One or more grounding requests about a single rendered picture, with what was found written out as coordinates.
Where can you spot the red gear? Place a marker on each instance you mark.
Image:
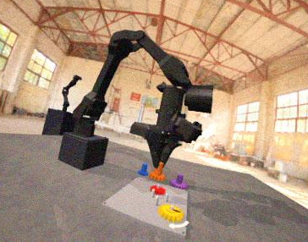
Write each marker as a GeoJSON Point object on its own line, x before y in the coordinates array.
{"type": "Point", "coordinates": [158, 191]}

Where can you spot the orange gear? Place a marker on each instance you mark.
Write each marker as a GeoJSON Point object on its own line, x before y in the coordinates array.
{"type": "Point", "coordinates": [157, 174]}

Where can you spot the white curved arrow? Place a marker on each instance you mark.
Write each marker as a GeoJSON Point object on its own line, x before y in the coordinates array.
{"type": "Point", "coordinates": [178, 226]}

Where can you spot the blue gear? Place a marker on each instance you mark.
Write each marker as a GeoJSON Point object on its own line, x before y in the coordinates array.
{"type": "Point", "coordinates": [143, 171]}

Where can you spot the purple gear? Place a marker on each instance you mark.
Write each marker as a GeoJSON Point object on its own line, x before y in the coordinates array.
{"type": "Point", "coordinates": [178, 183]}

